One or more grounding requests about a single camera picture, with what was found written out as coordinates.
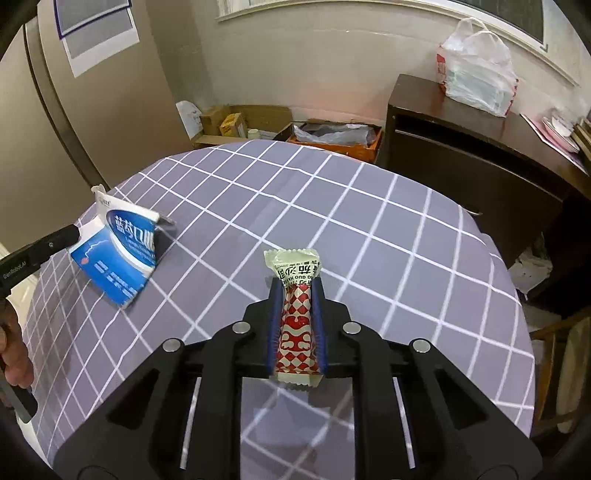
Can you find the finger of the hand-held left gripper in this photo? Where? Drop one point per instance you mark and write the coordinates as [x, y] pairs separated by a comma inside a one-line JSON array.
[[60, 240]]

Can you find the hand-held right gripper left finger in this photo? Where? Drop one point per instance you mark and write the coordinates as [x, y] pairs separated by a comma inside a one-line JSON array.
[[273, 332]]

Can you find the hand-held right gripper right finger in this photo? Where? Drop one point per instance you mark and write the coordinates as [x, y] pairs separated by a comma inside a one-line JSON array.
[[319, 332]]

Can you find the red checkered snack wrapper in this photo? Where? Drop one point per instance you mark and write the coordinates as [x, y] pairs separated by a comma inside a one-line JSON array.
[[298, 323]]

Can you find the blue white medicine box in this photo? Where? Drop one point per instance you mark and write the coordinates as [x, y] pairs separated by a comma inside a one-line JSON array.
[[120, 258]]

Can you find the person's left hand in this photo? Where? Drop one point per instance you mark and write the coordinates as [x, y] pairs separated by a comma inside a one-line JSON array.
[[17, 355]]

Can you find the grey checked tablecloth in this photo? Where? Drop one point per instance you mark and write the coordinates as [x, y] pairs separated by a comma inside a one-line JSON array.
[[369, 258]]

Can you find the beige door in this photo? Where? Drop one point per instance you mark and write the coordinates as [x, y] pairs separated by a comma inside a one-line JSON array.
[[138, 120]]

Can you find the white paper bag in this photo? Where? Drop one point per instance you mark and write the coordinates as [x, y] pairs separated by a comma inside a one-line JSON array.
[[189, 120]]

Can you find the orange box with plastic liner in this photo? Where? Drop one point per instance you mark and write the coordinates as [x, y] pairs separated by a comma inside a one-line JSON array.
[[337, 143]]

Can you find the small white jar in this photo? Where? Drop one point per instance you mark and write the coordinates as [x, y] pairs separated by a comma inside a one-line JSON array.
[[253, 134]]

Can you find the small yellow box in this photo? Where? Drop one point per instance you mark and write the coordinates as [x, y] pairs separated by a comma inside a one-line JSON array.
[[232, 125]]

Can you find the dark wooden cabinet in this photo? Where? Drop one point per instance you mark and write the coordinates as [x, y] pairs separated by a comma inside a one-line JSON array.
[[461, 175]]

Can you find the brown cardboard box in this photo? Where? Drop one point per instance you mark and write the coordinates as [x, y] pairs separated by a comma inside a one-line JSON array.
[[263, 117]]

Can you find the crumpled white paper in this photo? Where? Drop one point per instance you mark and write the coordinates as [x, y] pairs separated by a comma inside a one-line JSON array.
[[531, 272]]

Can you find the wooden chair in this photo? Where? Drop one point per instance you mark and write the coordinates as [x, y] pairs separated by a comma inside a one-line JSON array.
[[547, 337]]

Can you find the cream cloth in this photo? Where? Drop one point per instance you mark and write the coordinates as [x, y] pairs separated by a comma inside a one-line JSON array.
[[575, 383]]

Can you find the pink paper sheet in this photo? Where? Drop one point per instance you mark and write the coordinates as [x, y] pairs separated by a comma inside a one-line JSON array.
[[551, 141]]

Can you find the white plastic bag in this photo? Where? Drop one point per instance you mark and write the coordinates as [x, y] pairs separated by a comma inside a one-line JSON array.
[[480, 69]]

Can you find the stack of white dishes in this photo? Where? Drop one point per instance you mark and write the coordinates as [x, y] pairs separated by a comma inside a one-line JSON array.
[[561, 129]]

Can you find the stack of books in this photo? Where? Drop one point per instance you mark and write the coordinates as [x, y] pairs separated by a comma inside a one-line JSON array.
[[582, 138]]

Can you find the grey wall poster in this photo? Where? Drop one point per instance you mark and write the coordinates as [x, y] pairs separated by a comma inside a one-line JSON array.
[[97, 37]]

